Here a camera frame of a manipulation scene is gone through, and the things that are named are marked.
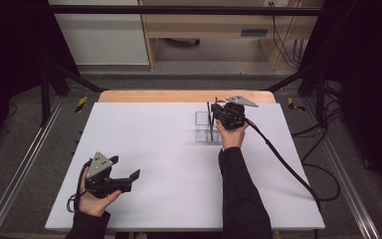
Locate aluminium floor rail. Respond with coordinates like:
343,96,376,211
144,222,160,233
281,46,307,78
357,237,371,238
0,96,65,239
302,99,382,239

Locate black yellow tape marker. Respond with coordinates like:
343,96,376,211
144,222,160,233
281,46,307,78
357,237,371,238
75,96,89,114
286,97,306,113

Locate wooden table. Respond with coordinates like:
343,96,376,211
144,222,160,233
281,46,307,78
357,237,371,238
97,89,277,105

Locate hanging desk cables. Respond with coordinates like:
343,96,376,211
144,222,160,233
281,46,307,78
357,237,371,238
268,1,307,70

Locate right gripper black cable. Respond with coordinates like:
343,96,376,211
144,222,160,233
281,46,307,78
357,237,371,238
244,118,323,213

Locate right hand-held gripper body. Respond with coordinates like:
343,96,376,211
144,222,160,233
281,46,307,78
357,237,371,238
216,95,260,131

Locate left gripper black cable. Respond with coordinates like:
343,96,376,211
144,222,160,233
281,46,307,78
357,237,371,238
66,158,94,214

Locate person's right hand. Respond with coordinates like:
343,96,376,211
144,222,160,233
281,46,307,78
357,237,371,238
214,119,250,150

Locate black curtain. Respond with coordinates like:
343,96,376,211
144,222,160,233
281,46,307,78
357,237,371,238
301,0,382,207
0,0,81,157

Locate light wooden desk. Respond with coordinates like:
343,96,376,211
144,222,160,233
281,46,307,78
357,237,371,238
138,0,326,72

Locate black floor cable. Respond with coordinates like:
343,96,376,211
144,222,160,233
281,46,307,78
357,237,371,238
291,108,344,137
301,132,343,202

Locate clear plastic organizer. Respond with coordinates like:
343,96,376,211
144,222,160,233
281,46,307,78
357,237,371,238
194,111,222,144

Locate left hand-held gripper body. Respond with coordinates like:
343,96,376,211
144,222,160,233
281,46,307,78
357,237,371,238
85,151,134,199

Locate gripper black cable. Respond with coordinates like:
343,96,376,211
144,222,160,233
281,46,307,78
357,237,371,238
244,118,323,213
66,158,94,214

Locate black metal stand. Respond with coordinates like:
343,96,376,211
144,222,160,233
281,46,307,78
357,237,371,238
39,59,107,127
265,63,329,129

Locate person's left hand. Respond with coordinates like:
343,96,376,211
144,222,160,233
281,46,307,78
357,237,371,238
77,166,122,218

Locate white cabinet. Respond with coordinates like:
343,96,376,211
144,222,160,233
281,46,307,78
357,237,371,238
47,0,150,67

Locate black metal crossbar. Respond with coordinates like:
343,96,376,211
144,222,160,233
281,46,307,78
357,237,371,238
46,4,324,16

